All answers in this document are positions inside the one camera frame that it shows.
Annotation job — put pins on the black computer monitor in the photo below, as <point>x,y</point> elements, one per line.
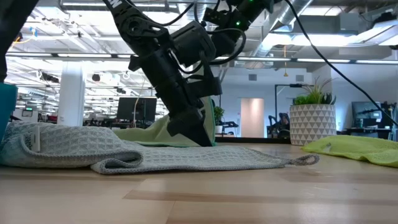
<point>136,109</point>

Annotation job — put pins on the dark wall screen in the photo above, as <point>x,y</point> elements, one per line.
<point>365,112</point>

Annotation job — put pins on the small potted plant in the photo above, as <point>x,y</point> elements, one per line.
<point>218,113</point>

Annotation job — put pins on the grey waffle weave towel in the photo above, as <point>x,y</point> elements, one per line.
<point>186,158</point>

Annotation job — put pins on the white building column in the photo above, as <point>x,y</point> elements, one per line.
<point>71,93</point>

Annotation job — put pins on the lime green microfiber towel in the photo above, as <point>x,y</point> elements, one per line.
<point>357,149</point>

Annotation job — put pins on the white triangle pattern planter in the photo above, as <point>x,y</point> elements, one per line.
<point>312,124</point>

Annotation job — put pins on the black desk stand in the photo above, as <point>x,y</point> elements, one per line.
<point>230,125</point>

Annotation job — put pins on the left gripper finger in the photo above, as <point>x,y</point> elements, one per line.
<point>186,126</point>
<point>205,130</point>

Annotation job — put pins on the teal bin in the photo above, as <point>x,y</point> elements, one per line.
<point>6,109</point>

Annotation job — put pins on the black table edge frame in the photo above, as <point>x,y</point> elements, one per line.
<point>252,140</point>

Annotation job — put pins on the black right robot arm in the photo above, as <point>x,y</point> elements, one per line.
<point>245,12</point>

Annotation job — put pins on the green spiky plant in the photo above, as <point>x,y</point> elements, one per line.
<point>314,96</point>

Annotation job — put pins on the silver ventilation duct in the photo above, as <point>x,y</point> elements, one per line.
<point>289,12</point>

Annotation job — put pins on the pale green microfiber towel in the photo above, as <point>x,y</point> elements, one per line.
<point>149,133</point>

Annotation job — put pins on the ceiling light rail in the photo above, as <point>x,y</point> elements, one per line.
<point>84,55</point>

